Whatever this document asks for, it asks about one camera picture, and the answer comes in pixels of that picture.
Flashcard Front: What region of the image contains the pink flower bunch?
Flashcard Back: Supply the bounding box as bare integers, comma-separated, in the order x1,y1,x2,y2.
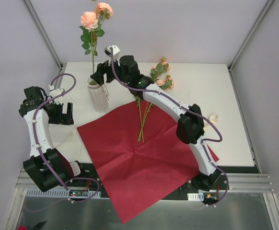
135,57,174,143

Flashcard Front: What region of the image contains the brown red wrapping paper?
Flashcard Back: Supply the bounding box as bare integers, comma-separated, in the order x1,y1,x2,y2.
76,99,220,225

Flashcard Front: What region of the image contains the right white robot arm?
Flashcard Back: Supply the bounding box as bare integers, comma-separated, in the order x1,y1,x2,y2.
91,55,221,191

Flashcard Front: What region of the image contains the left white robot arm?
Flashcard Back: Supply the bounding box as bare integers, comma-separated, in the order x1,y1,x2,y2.
19,85,87,192

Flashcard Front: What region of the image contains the white ribbed ceramic vase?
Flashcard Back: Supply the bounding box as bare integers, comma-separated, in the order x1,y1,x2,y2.
87,78,109,113

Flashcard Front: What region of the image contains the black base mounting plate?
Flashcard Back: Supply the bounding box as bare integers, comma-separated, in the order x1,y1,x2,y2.
67,163,229,205

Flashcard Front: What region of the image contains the red black object bottom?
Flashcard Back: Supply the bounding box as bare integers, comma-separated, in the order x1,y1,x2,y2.
16,221,47,230

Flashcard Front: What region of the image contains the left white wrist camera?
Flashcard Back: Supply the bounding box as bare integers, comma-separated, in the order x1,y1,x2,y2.
48,85,65,104

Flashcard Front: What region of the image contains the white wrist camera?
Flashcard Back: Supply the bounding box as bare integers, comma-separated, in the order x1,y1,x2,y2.
48,85,65,104
104,45,120,62

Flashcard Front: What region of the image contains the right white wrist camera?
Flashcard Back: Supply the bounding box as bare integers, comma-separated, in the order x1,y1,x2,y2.
104,45,120,62

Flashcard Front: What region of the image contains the left white cable duct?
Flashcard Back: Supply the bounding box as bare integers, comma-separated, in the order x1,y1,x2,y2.
26,188,101,199

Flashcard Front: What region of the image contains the white cable duct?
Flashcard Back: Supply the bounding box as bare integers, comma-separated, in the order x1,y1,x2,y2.
26,188,101,199
187,193,204,202

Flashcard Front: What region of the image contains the left aluminium frame post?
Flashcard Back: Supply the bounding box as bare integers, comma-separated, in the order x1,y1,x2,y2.
22,0,64,70

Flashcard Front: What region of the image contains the aluminium frame post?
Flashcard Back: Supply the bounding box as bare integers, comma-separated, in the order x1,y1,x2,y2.
228,0,276,73
22,0,64,70

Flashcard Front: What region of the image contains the right white cable duct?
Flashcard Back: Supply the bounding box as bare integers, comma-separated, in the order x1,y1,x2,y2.
187,193,204,202

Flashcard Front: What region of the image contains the right aluminium frame post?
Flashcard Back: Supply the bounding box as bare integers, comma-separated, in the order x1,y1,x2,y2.
228,0,276,73

